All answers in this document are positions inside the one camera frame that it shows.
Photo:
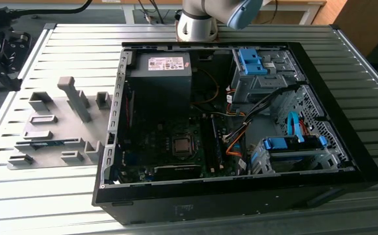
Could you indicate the blue RAM stick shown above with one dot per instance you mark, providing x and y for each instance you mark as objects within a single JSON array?
[{"x": 44, "y": 144}]

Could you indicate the tan wooden panel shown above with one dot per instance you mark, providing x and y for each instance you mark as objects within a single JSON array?
[{"x": 332, "y": 9}]

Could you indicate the black PC case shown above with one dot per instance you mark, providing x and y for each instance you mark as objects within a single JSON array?
[{"x": 209, "y": 200}]

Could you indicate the CPU socket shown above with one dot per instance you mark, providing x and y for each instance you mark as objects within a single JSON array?
[{"x": 173, "y": 147}]

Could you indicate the white frame desk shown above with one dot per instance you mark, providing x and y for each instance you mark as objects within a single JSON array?
[{"x": 310, "y": 14}]

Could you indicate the dark grey power supply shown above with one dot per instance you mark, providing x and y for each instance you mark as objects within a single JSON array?
[{"x": 164, "y": 73}]

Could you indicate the grey metal drive cage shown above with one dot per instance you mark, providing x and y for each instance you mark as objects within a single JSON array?
[{"x": 268, "y": 84}]

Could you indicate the grey metal disk bay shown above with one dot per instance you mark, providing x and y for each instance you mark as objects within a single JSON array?
[{"x": 306, "y": 154}]

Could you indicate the silver CPU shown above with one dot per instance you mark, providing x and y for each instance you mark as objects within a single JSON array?
[{"x": 182, "y": 145}]

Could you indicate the green motherboard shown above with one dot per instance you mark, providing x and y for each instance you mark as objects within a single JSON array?
[{"x": 150, "y": 144}]

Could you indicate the grey parts rack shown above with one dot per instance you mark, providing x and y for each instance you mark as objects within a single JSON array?
[{"x": 62, "y": 127}]

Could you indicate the brown wooden cabinet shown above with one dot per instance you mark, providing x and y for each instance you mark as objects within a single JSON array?
[{"x": 365, "y": 19}]

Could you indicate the hard disk in blue carrier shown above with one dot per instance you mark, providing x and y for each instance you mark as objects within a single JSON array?
[{"x": 278, "y": 143}]

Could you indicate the black graphics card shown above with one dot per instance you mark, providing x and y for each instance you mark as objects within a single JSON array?
[{"x": 176, "y": 171}]

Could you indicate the white power supply label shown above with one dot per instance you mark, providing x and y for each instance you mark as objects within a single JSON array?
[{"x": 168, "y": 63}]

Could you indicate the tall blue disk carrier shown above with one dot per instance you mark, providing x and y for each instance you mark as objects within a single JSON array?
[{"x": 252, "y": 61}]

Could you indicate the black RAM slot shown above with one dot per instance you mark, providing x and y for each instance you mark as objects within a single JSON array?
[{"x": 205, "y": 147}]

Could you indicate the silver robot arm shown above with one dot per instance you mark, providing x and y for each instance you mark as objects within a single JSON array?
[{"x": 196, "y": 27}]

